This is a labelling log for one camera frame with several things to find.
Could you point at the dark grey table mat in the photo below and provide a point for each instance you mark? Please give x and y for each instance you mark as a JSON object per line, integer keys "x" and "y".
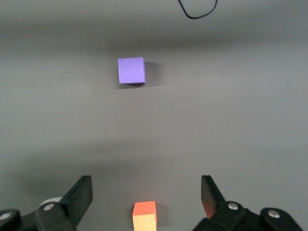
{"x": 216, "y": 120}

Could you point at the orange foam block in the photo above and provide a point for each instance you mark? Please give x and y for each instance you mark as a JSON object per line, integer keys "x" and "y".
{"x": 144, "y": 216}

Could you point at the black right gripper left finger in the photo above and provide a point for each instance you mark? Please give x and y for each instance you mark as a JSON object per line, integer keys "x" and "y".
{"x": 77, "y": 202}

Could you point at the purple foam block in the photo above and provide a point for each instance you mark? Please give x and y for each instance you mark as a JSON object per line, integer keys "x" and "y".
{"x": 131, "y": 71}

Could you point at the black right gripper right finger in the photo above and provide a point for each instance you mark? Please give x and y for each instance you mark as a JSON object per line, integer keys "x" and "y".
{"x": 211, "y": 199}

